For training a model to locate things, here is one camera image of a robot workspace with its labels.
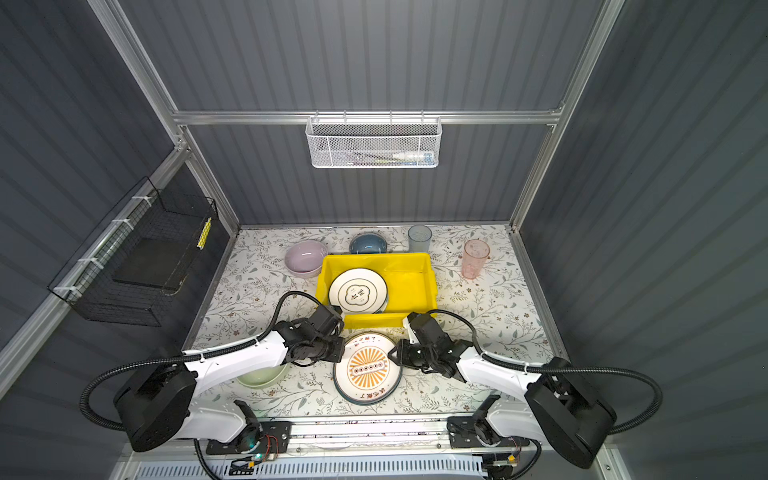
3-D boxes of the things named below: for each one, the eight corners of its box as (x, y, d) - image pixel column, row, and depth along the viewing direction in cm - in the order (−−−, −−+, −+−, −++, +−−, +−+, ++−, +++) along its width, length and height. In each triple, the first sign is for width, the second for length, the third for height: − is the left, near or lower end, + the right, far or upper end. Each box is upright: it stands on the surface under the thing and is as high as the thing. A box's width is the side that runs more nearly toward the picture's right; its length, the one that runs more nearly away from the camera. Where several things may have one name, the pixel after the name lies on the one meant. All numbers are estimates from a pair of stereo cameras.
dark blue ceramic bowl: (351, 257, 112) (350, 248, 108) (353, 242, 117) (352, 232, 113) (386, 257, 112) (386, 247, 108) (386, 242, 117) (386, 232, 113)
